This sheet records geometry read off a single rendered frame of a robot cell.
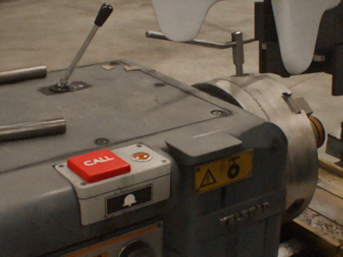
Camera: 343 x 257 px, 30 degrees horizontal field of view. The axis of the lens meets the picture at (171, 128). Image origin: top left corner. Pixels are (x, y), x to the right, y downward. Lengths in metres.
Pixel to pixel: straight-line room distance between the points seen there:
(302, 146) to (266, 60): 0.84
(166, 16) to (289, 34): 0.13
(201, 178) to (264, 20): 0.59
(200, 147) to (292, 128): 0.33
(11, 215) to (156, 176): 0.19
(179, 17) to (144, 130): 0.58
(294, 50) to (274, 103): 0.94
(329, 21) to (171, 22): 0.10
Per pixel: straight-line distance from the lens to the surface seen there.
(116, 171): 0.79
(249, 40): 1.27
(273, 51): 0.33
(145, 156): 0.84
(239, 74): 1.25
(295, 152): 1.17
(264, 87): 1.21
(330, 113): 4.71
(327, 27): 0.30
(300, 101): 1.25
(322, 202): 1.55
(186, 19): 0.35
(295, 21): 0.24
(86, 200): 0.78
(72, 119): 0.98
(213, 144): 0.89
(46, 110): 1.02
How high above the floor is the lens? 1.61
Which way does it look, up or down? 22 degrees down
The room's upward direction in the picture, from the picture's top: 1 degrees clockwise
